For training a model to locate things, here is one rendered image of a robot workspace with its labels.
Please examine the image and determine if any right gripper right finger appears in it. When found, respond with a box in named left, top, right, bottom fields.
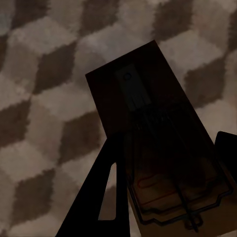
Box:
left=215, top=131, right=237, bottom=183

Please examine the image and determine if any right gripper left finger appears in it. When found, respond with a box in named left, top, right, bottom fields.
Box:
left=56, top=131, right=130, bottom=237

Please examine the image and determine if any mousetrap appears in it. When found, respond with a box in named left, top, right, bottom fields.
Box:
left=85, top=40, right=237, bottom=237

